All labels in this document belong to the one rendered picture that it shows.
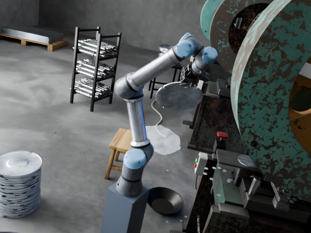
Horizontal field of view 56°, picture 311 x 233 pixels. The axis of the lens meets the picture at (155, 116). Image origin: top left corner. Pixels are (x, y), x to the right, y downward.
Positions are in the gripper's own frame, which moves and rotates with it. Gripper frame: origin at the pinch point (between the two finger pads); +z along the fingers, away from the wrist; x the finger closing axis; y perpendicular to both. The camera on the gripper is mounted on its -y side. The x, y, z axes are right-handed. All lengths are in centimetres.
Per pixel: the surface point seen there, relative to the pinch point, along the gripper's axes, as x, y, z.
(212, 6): -206, -118, 148
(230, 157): 44.2, -19.1, -7.8
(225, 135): 25.1, -31.4, 14.1
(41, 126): -21, 89, 168
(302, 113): 41, -13, -66
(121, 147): 19, 22, 81
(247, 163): 48, -26, -12
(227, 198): 65, -13, -10
